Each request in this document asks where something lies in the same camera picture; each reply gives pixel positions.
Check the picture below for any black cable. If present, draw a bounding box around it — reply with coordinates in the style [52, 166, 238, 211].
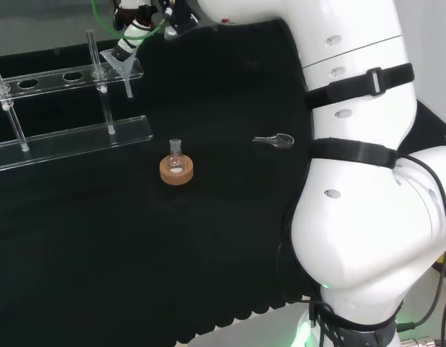
[432, 252, 446, 347]
[395, 153, 446, 335]

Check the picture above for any cork ring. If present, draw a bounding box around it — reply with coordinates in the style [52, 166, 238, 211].
[159, 154, 194, 187]

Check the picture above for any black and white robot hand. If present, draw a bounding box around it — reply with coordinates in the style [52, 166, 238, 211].
[112, 0, 202, 61]

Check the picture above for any translucent plastic funnel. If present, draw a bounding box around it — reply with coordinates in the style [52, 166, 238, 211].
[99, 49, 137, 99]

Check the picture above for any round-bottom glass flask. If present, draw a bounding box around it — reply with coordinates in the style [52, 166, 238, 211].
[168, 138, 186, 175]

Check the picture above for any black cloth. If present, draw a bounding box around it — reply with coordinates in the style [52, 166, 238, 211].
[0, 17, 446, 345]

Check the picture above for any clear acrylic funnel stand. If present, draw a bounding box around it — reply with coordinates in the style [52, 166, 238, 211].
[0, 28, 154, 173]

